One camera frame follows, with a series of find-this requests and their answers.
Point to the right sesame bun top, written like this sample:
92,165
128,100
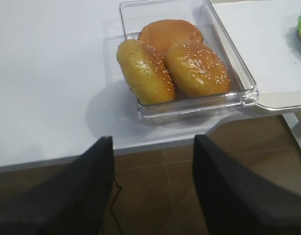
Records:
196,69

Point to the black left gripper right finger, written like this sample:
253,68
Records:
237,201

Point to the white metal baking tray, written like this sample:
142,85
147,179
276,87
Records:
270,61

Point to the left sesame bun top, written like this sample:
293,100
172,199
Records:
145,72

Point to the sesame bun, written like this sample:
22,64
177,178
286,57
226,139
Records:
145,72
196,69

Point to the white parchment paper sheet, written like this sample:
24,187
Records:
265,46

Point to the clear plastic bun container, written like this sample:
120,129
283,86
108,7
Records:
135,15

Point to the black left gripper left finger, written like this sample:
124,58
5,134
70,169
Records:
72,202

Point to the plain brown bun bottom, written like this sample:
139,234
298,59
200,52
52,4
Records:
164,33

